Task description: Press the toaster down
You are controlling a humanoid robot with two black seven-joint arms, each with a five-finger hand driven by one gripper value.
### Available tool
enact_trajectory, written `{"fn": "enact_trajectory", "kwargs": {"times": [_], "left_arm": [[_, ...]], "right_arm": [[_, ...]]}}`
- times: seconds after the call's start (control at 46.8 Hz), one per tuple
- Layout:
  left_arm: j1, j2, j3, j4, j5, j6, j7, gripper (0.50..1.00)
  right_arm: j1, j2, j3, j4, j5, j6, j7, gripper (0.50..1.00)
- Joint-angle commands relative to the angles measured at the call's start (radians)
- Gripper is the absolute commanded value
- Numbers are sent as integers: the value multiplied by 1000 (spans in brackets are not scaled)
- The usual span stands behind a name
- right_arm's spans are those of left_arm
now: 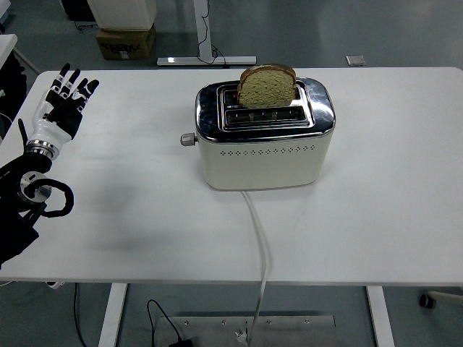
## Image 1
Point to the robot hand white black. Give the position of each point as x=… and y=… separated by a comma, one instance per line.
x=48, y=124

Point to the cream and chrome toaster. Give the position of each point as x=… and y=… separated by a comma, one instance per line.
x=260, y=166

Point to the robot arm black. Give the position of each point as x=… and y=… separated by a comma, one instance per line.
x=14, y=224

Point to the black equipment beside table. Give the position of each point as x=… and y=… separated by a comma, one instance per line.
x=11, y=86

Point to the brown cardboard box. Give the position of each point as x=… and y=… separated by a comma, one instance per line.
x=124, y=43

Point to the black box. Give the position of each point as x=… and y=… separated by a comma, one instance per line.
x=76, y=9

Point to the small white clip under table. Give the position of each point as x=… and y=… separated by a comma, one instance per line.
x=54, y=285

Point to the white desk leg with foot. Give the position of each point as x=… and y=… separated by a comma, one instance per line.
x=202, y=36

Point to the white table leg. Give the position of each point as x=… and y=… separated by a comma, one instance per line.
x=112, y=314
x=380, y=318

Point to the brown bread slice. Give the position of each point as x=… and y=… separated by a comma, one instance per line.
x=266, y=90

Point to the grey floor socket plate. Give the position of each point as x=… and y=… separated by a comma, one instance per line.
x=355, y=60

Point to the grey metal plate with screws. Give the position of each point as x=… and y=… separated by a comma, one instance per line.
x=289, y=330

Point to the chair leg with black caster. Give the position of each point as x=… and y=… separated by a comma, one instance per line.
x=427, y=300

